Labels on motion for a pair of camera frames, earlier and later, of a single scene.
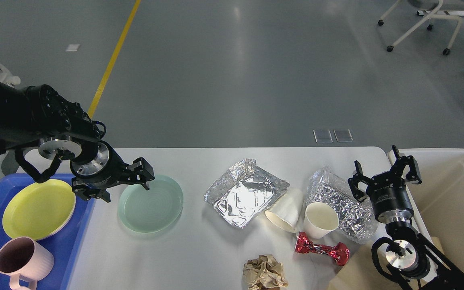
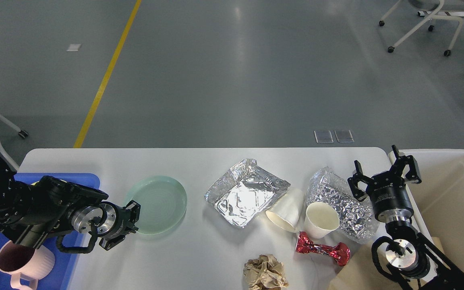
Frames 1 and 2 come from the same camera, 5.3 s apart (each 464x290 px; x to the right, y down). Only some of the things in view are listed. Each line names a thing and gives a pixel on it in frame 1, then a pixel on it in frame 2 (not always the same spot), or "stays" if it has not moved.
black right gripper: x=389 y=193 stays
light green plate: x=149 y=211 stays
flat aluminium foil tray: x=243 y=191 stays
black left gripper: x=107 y=168 -> x=113 y=219
